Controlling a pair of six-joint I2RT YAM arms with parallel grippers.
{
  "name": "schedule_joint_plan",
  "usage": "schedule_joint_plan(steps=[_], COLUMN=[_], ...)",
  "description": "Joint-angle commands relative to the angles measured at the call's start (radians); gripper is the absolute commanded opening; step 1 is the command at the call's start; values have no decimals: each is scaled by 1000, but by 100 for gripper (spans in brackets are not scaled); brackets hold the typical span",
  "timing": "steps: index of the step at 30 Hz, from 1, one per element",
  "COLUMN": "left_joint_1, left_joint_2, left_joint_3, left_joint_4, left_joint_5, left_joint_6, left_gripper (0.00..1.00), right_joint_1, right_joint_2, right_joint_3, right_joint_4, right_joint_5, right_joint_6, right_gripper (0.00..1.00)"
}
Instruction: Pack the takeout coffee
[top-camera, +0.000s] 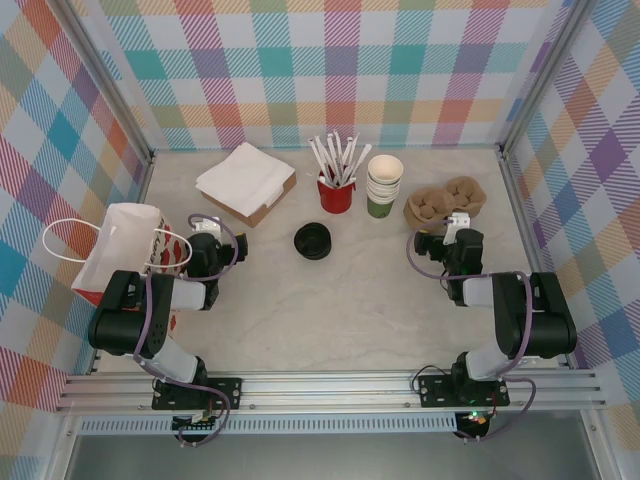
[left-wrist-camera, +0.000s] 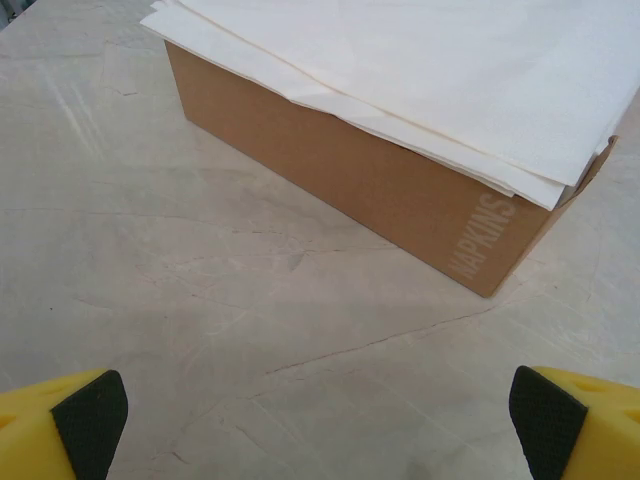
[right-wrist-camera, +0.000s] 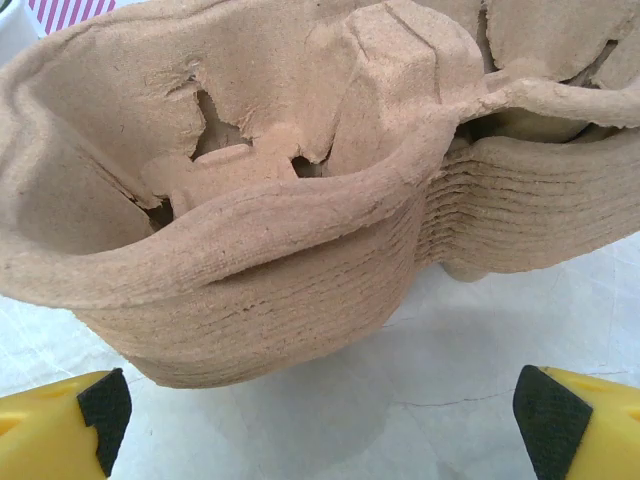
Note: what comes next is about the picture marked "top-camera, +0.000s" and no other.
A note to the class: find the white paper napkin stack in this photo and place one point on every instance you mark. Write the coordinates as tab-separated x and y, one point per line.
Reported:
245	170

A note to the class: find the green paper coffee cup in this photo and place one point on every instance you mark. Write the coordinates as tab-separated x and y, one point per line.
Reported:
385	170
383	196
380	209
384	192

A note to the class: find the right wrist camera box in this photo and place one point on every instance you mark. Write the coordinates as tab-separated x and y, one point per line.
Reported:
458	220

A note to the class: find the black plastic cup lid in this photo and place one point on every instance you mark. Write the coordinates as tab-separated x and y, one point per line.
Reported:
327	252
311	237
322	258

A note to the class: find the grey metal base panel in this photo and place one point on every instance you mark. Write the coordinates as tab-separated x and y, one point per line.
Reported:
325	457

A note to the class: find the white red paper bag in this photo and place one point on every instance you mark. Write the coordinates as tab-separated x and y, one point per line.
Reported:
125	240

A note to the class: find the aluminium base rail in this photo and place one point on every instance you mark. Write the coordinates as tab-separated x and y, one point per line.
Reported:
325	390

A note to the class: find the red straw holder cup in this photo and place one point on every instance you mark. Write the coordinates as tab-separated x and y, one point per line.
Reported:
336	200

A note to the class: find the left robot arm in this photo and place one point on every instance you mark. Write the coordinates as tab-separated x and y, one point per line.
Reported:
125	325

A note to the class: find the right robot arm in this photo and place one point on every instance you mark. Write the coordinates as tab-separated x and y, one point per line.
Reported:
545	320

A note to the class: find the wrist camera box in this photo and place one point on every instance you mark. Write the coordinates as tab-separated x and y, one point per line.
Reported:
458	220
207	225

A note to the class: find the brown cardboard napkin box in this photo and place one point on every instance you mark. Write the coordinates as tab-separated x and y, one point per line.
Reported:
260	212

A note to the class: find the brown pulp cup carrier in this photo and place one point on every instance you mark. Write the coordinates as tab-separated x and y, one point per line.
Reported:
415	226
450	197
411	217

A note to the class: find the aluminium frame post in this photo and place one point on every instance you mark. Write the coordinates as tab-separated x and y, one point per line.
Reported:
113	75
544	75

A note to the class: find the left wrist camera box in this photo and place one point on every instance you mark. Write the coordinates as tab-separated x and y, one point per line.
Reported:
207	225

